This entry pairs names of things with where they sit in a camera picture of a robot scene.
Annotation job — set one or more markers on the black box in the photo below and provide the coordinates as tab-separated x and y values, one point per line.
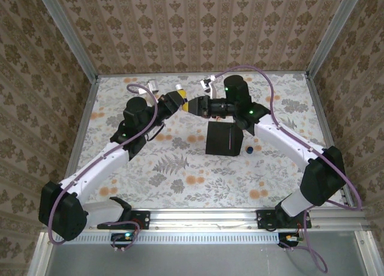
220	138

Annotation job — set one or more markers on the blue glue stick cap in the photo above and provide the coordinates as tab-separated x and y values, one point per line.
250	150

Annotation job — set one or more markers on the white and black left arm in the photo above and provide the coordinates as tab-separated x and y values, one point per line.
99	165

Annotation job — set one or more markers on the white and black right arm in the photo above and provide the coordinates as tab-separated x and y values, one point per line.
285	138

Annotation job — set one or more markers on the grey metal panel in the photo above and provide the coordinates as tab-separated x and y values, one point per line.
195	259

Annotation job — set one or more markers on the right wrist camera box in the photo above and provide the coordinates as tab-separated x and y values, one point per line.
212	90

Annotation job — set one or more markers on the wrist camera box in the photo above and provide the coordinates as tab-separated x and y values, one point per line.
212	90
153	86

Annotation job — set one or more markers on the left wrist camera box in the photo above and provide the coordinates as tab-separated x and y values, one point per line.
153	86

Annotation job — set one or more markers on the aluminium table side rail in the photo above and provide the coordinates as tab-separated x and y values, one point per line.
81	138
324	108

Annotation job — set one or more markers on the thin aluminium table rail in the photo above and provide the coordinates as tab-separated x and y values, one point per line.
300	75

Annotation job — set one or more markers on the aluminium frame post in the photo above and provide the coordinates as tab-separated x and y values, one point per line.
333	33
69	33

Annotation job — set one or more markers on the wide aluminium frame rail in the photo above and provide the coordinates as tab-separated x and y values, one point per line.
204	217

